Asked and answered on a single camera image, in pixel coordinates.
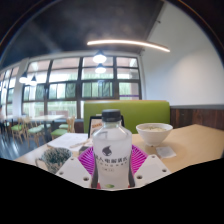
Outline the clear black-capped drink bottle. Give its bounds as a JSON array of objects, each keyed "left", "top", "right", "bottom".
[{"left": 91, "top": 109, "right": 133, "bottom": 190}]

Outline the long linear ceiling light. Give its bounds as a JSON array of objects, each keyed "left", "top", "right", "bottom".
[{"left": 86, "top": 39, "right": 171, "bottom": 53}]

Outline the group of pendant lamps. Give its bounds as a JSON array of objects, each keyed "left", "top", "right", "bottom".
[{"left": 18, "top": 50, "right": 108, "bottom": 87}]

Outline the white ceramic bowl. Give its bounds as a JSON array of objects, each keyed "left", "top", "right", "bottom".
[{"left": 135, "top": 122, "right": 174, "bottom": 148}]

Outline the white paper napkin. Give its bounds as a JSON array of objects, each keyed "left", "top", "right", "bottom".
[{"left": 155, "top": 145, "right": 177, "bottom": 159}]

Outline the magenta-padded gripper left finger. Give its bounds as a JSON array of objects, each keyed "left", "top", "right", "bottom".
[{"left": 55, "top": 145, "right": 98, "bottom": 189}]

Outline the group of green-seated wooden chairs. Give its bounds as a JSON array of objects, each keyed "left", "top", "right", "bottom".
[{"left": 1, "top": 115, "right": 77, "bottom": 144}]

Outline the wooden-top dining table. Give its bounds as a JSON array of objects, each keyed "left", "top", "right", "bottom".
[{"left": 28, "top": 114, "right": 66, "bottom": 141}]

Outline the white paper sheet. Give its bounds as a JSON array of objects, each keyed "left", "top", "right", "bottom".
[{"left": 46, "top": 132, "right": 90, "bottom": 152}]

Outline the black-framed picture stand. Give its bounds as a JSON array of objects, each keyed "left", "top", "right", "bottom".
[{"left": 87, "top": 114, "right": 125, "bottom": 139}]

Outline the green upholstered bench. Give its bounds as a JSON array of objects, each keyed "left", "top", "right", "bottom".
[{"left": 83, "top": 99, "right": 171, "bottom": 134}]

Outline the green speckled mug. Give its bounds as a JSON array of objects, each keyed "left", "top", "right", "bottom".
[{"left": 34, "top": 147, "right": 73, "bottom": 175}]

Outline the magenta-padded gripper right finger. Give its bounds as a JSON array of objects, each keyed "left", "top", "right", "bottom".
[{"left": 129, "top": 143, "right": 172, "bottom": 188}]

